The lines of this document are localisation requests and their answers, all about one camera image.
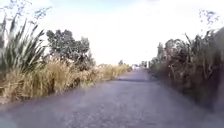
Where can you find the tall dark vegetation hedge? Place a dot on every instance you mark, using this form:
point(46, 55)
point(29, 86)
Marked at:
point(193, 66)

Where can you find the grey asphalt path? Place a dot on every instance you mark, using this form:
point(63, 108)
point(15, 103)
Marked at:
point(133, 100)

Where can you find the green spiky flax plant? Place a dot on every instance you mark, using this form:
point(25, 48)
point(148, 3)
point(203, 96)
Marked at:
point(18, 50)

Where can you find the dry yellow tall grass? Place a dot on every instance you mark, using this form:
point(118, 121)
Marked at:
point(56, 76)

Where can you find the dark green bush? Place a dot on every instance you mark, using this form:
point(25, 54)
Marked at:
point(68, 45)

